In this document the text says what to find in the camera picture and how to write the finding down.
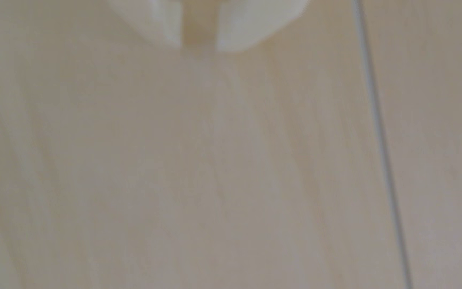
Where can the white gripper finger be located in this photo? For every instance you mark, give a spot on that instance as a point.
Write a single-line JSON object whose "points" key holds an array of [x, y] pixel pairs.
{"points": [[255, 20], [154, 16]]}

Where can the light plywood sheet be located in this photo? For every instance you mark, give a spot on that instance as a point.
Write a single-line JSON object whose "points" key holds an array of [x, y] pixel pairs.
{"points": [[175, 160]]}

